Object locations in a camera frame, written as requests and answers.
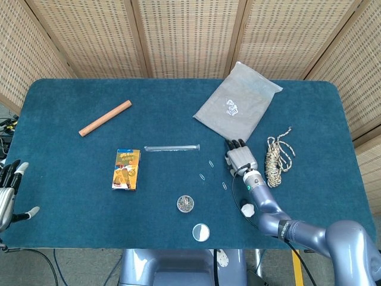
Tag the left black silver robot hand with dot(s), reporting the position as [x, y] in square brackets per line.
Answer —
[7, 205]

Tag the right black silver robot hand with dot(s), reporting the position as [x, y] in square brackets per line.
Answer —
[241, 159]

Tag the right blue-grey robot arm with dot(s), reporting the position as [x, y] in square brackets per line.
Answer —
[297, 231]

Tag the round container of paper clips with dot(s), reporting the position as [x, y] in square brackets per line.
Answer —
[185, 204]

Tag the grey plastic bag package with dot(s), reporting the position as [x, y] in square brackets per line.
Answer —
[235, 110]

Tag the blue table cloth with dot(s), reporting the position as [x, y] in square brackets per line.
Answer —
[74, 208]

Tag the clear glass test tube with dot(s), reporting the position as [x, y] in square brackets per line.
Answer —
[172, 147]

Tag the white perforated plate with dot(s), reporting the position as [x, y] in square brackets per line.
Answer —
[224, 259]

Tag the silver metal table leg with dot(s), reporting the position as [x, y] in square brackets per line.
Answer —
[259, 262]

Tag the orange printed carton box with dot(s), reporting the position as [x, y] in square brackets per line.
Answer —
[126, 169]

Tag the yellow floor tape strip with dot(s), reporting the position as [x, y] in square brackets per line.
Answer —
[297, 268]

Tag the blue-grey robot torso base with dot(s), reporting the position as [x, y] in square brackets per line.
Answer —
[178, 265]

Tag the round wooden dowel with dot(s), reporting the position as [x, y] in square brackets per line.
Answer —
[104, 118]

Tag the woven bamboo screen panel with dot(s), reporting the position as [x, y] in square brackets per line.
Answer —
[291, 38]
[23, 59]
[357, 74]
[190, 38]
[95, 38]

